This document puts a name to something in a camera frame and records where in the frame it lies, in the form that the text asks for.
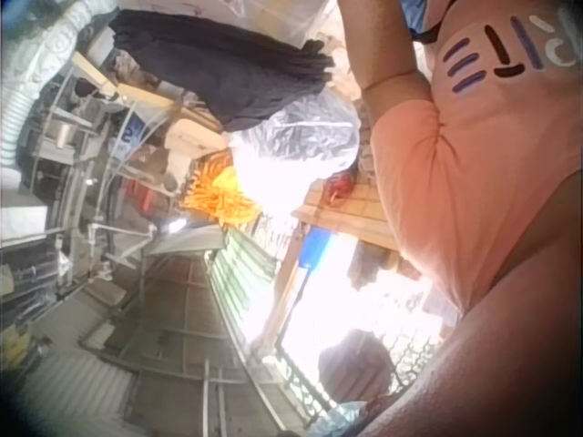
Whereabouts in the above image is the blue plastic container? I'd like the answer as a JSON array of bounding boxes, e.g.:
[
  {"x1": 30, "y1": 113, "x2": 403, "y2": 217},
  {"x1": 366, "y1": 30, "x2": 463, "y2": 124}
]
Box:
[{"x1": 297, "y1": 227, "x2": 337, "y2": 270}]

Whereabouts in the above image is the red cloth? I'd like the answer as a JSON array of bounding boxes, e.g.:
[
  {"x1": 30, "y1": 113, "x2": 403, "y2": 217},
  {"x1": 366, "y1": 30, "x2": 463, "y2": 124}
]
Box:
[{"x1": 322, "y1": 174, "x2": 357, "y2": 207}]

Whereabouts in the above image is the wooden table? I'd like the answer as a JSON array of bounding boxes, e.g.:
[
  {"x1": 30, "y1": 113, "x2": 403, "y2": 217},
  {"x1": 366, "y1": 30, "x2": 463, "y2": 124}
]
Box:
[{"x1": 291, "y1": 170, "x2": 414, "y2": 269}]

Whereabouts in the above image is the orange cloth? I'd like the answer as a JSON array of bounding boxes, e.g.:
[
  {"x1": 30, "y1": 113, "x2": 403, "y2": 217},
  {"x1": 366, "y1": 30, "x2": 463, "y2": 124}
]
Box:
[{"x1": 180, "y1": 158, "x2": 266, "y2": 231}]

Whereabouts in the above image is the clear plastic bag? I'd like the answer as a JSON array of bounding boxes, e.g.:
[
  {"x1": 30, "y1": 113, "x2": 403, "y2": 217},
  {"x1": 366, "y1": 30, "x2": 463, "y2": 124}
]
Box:
[{"x1": 226, "y1": 85, "x2": 364, "y2": 219}]

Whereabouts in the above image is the green striped shutter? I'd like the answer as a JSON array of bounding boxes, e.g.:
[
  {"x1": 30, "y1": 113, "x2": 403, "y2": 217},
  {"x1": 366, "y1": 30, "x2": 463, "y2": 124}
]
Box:
[{"x1": 207, "y1": 226, "x2": 281, "y2": 340}]

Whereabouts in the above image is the cream sewing machine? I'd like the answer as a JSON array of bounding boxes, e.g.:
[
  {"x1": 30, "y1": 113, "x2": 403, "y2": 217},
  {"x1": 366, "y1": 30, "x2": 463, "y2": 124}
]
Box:
[{"x1": 162, "y1": 114, "x2": 230, "y2": 195}]

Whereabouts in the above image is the stack of dark navy garments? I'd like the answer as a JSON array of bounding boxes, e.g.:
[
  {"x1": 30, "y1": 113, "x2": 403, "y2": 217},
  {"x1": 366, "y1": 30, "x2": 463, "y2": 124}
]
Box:
[{"x1": 107, "y1": 8, "x2": 337, "y2": 134}]

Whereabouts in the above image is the black ornate iron railing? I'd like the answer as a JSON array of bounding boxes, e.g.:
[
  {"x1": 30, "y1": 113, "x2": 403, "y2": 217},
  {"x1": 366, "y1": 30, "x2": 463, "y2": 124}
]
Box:
[{"x1": 268, "y1": 325, "x2": 441, "y2": 432}]

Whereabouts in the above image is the light blue plastic bag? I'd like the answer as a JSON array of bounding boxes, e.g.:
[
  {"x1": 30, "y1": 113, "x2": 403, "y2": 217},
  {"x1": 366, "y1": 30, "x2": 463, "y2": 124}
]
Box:
[{"x1": 312, "y1": 399, "x2": 373, "y2": 436}]

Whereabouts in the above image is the cluttered metal rack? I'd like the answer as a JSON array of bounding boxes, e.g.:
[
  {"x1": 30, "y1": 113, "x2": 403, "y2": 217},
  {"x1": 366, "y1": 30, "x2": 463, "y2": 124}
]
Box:
[{"x1": 17, "y1": 67, "x2": 159, "y2": 292}]

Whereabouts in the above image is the grey thread spool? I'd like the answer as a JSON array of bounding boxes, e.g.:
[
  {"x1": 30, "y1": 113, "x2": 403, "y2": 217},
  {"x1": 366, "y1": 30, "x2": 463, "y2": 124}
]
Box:
[{"x1": 54, "y1": 121, "x2": 77, "y2": 150}]

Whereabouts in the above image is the white ornate pillar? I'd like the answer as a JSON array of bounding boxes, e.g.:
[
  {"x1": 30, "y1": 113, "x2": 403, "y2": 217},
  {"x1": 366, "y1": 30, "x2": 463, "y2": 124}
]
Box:
[{"x1": 0, "y1": 0, "x2": 118, "y2": 154}]

